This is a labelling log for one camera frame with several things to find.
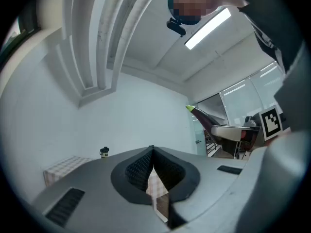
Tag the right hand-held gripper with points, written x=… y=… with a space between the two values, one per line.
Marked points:
x=271 y=122

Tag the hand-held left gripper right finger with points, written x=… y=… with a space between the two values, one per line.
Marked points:
x=206 y=178

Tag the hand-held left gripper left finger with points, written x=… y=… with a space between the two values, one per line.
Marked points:
x=97 y=203

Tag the beige checked floral tablecloth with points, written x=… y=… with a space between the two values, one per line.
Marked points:
x=63 y=169

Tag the black lidded drink bottle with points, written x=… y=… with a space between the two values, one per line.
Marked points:
x=104 y=154

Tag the long ceiling light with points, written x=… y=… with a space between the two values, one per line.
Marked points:
x=206 y=29

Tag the person in dark shirt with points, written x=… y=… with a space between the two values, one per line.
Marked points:
x=274 y=13

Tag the glass partition wall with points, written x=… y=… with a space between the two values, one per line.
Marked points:
x=240 y=98

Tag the black head camera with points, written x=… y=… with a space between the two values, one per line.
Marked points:
x=176 y=27

